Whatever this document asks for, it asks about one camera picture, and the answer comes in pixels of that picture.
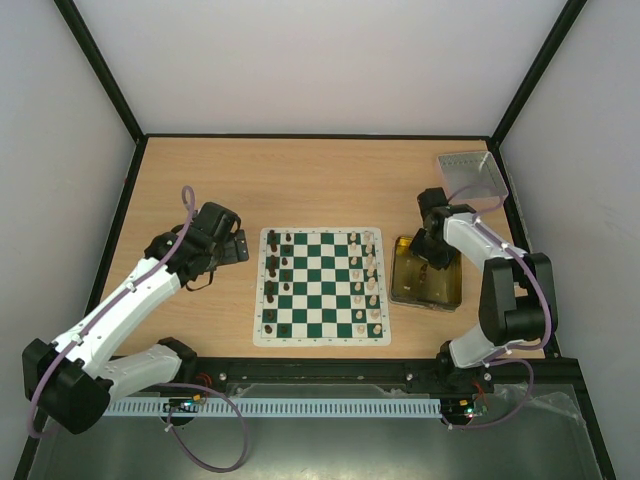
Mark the black cage frame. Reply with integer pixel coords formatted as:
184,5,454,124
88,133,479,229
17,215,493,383
14,1,616,479

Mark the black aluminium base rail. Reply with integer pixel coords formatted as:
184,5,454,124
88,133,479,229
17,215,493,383
186,357,584,398

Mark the yellow transparent piece tray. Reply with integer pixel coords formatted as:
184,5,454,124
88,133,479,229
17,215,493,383
389,236,462,312

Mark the green white chess board mat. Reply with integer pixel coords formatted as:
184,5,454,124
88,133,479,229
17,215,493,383
253,227,391,348

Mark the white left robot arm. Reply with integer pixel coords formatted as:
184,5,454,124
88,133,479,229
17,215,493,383
22,202,249,434

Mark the light blue slotted cable duct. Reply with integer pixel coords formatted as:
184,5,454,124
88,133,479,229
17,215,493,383
105,397,441,419

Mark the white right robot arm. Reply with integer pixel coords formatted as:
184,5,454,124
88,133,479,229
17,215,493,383
409,187,557,392

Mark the grey metal tin box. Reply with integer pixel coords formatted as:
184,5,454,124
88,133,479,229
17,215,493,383
436,151,509,211

